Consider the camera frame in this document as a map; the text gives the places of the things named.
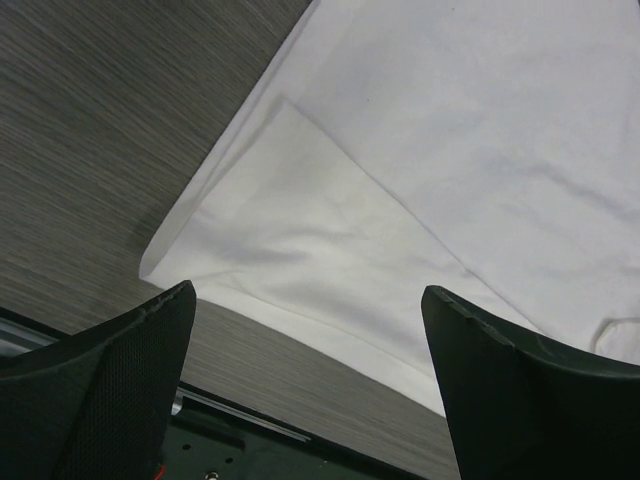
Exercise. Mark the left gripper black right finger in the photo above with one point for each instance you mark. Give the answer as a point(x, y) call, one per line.
point(520, 405)

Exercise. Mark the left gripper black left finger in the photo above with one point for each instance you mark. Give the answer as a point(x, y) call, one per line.
point(97, 404)

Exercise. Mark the white t shirt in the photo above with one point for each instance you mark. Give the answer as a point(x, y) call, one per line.
point(489, 147)

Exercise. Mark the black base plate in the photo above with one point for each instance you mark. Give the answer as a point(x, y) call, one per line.
point(210, 437)

